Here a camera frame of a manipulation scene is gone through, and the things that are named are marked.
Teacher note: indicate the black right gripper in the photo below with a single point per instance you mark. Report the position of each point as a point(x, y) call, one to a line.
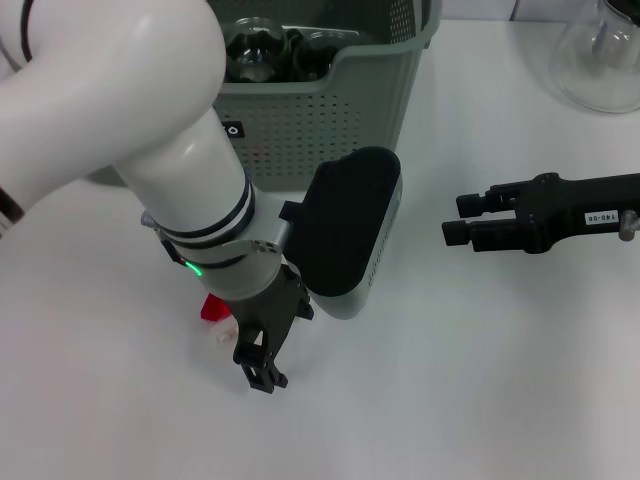
point(565, 210)

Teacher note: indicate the grey-green perforated storage bin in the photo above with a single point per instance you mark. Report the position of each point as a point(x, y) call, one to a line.
point(350, 115)

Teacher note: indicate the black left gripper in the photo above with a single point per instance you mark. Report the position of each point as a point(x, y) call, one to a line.
point(270, 310)

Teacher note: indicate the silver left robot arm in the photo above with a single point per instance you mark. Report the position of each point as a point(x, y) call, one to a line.
point(150, 125)

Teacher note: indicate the dark red long brick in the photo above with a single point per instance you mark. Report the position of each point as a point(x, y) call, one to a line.
point(214, 309)

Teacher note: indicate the silver plug on left arm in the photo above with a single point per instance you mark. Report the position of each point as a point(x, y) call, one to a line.
point(147, 220)

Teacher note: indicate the white building brick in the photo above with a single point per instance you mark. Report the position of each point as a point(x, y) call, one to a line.
point(225, 334)

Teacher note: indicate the clear glass carafe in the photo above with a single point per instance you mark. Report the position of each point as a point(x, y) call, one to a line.
point(595, 70)

